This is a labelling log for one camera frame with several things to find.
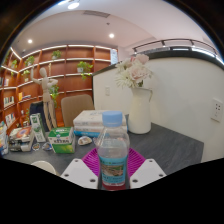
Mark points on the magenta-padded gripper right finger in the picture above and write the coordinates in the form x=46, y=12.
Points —
x=148, y=173

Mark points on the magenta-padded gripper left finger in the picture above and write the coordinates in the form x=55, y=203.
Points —
x=79, y=173

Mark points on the clear water bottle blue cap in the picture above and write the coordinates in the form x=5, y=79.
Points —
x=113, y=156

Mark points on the small round badge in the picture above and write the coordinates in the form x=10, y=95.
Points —
x=47, y=146
x=95, y=141
x=36, y=147
x=85, y=140

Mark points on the green white box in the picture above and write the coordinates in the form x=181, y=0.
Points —
x=61, y=140

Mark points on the white book stack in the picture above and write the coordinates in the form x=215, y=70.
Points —
x=88, y=121

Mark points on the tall green white carton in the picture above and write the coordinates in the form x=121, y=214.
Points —
x=37, y=128

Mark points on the beige chair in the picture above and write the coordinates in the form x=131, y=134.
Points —
x=76, y=108

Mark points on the dark book stack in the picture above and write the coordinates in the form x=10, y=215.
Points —
x=21, y=136

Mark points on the dark office chair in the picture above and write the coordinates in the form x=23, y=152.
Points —
x=35, y=111

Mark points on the wooden artist mannequin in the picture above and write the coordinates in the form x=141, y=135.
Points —
x=46, y=96

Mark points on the pink and white flower bouquet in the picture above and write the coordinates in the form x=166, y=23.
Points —
x=133, y=71

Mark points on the wooden bookshelf unit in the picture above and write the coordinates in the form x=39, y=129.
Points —
x=73, y=66

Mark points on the window with grey curtain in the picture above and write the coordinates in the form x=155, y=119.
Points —
x=180, y=48

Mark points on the recessed ceiling lights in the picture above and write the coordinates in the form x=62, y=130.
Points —
x=111, y=35

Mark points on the ceiling air vent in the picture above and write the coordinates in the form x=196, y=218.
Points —
x=96, y=13

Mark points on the ceiling chandelier with round lamps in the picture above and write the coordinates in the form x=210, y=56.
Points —
x=73, y=5

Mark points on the white wall switch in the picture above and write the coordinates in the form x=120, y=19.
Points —
x=107, y=91

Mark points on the white wall outlet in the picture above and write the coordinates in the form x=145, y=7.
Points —
x=216, y=110

